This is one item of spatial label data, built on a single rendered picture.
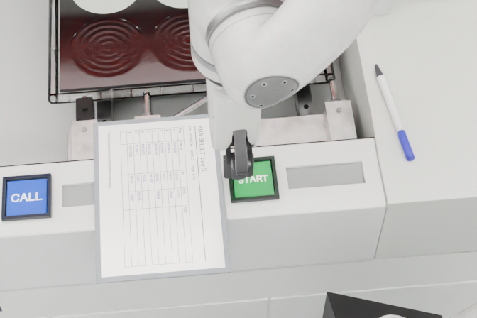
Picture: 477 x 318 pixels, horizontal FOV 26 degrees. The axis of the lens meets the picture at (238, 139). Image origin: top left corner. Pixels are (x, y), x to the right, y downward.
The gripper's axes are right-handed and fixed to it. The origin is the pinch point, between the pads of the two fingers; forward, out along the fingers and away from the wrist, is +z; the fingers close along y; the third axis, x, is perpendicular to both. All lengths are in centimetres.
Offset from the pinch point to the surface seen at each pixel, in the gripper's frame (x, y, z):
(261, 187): 2.9, 1.2, 8.8
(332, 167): 11.5, -1.3, 9.6
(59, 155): -22.3, -14.3, 23.2
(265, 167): 3.6, -1.4, 8.8
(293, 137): 8.4, -10.6, 17.2
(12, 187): -25.7, -1.5, 8.8
